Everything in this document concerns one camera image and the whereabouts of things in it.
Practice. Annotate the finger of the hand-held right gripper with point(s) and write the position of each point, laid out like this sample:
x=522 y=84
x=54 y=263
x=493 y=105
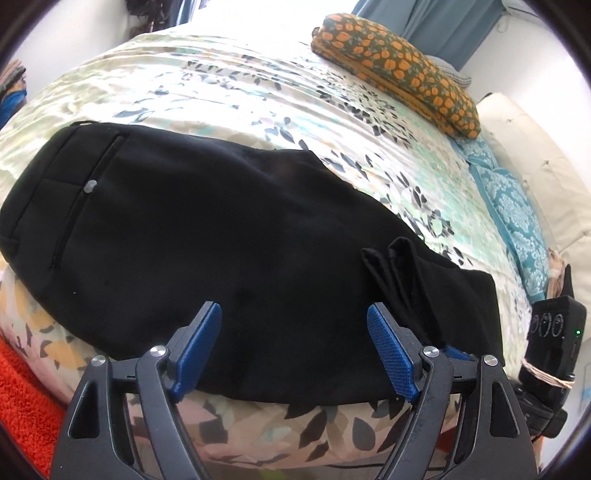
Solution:
x=457 y=355

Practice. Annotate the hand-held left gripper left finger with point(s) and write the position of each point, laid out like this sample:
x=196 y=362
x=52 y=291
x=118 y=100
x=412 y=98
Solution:
x=196 y=350

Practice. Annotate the black pants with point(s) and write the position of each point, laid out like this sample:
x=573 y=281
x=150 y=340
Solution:
x=231 y=254

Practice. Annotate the beige cloth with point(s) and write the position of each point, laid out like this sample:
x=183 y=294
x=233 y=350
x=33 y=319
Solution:
x=556 y=272

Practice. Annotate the cream padded headboard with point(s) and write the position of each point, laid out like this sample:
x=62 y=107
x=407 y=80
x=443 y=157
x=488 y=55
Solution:
x=545 y=175

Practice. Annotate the teal patterned pillow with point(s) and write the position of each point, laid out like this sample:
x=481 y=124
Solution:
x=512 y=221
x=475 y=152

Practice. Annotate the hanging dark bags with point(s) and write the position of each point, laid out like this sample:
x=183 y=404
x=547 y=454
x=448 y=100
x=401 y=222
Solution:
x=141 y=11

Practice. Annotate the checked cloth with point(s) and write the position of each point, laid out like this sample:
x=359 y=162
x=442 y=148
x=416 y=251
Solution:
x=455 y=71

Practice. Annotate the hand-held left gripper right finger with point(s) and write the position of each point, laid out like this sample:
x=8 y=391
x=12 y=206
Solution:
x=392 y=355

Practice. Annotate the orange patterned pillow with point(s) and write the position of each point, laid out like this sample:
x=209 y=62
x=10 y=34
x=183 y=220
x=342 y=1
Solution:
x=397 y=64

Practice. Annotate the red fleece garment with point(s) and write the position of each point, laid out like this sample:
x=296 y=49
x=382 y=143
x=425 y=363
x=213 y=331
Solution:
x=23 y=401

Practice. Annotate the bed with leaf print sheet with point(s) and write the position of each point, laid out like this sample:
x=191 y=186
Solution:
x=231 y=92

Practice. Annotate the blue curtain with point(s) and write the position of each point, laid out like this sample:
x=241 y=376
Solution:
x=429 y=23

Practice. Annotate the pile of clothes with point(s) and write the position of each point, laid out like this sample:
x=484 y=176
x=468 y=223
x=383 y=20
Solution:
x=11 y=97

